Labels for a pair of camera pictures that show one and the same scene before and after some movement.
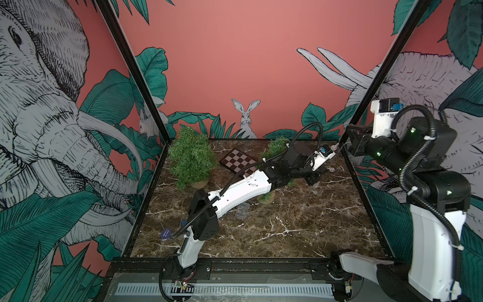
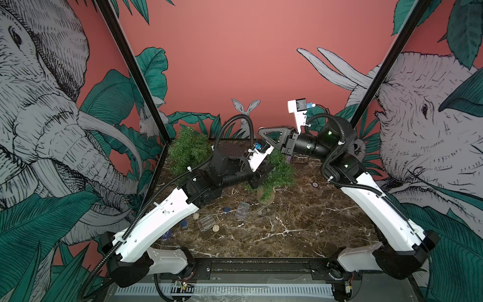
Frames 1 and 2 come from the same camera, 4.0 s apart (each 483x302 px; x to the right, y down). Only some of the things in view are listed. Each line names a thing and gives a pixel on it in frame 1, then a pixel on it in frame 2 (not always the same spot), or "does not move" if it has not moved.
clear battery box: x=242 y=210 does not move
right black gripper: x=360 y=146 -> x=292 y=144
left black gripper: x=316 y=175 -> x=257 y=176
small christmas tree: x=192 y=158 does not move
